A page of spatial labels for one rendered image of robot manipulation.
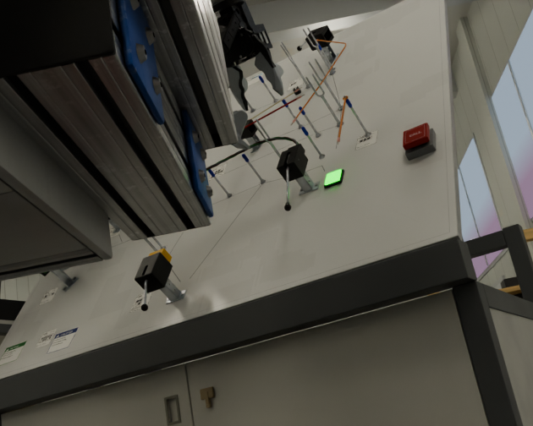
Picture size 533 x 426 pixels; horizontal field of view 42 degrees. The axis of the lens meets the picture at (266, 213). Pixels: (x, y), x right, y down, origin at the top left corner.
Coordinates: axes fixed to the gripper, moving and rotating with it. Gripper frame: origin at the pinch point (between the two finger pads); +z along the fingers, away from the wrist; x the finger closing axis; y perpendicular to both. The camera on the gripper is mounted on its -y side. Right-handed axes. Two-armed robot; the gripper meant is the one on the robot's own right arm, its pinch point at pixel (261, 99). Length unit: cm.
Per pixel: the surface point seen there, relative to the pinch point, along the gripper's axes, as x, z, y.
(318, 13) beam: 192, -70, 579
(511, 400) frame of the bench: -34, 57, -28
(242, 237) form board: 14.7, 24.8, -3.6
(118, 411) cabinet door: 44, 47, -27
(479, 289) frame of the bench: -33, 41, -20
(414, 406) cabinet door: -19, 55, -29
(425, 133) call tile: -27.2, 18.0, 2.9
